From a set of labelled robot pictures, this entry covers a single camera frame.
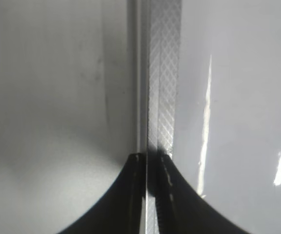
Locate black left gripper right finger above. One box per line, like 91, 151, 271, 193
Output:
156, 154, 281, 234

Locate aluminium framed whiteboard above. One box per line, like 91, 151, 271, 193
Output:
138, 0, 281, 234

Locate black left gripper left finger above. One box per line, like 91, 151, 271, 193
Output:
61, 153, 146, 234

